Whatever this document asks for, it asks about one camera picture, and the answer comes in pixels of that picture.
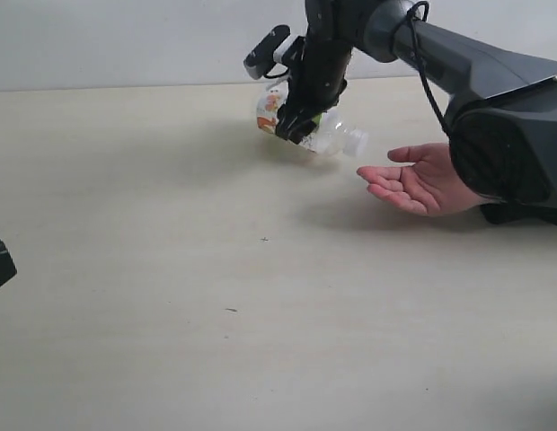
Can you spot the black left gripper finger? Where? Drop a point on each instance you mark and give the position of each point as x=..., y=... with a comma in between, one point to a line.
x=8, y=269

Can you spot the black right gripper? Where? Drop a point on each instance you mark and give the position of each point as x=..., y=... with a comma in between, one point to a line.
x=315, y=86

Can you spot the tea bottle with apple label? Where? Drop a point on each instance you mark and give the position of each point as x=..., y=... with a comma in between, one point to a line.
x=328, y=134

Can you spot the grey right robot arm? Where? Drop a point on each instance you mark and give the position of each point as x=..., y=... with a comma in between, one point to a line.
x=501, y=120

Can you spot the person's open receiving hand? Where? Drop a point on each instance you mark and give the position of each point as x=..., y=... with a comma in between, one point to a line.
x=422, y=182

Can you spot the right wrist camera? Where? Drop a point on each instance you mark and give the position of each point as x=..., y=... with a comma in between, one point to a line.
x=277, y=56

